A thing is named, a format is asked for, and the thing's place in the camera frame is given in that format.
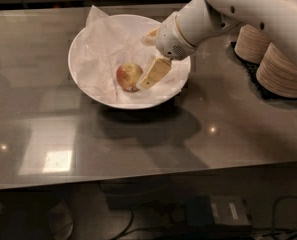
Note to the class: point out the grey box under table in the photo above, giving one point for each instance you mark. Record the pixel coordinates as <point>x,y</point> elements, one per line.
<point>217,210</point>

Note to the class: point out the red yellow apple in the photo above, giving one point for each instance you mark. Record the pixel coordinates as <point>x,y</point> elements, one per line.
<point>127,76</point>

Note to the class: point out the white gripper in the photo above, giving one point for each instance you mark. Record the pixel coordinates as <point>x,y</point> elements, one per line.
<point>169,40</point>

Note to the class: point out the front stack of paper bowls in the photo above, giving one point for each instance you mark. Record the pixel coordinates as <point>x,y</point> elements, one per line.
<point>277,73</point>

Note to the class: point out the rear stack of paper bowls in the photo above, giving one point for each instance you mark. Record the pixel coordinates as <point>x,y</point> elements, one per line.
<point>251,44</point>

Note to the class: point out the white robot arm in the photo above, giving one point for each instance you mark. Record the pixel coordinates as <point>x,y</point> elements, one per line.
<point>185,30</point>

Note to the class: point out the white bowl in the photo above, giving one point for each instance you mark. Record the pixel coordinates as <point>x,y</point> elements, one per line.
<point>98,67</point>

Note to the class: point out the black mat under bowls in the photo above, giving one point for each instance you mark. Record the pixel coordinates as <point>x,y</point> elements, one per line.
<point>251,69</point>

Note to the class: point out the stack of paper bowls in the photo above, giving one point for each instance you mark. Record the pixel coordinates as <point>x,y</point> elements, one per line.
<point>251,44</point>
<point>277,73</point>

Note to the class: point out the white crumpled paper liner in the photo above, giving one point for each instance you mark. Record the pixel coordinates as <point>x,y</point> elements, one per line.
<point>101,57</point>

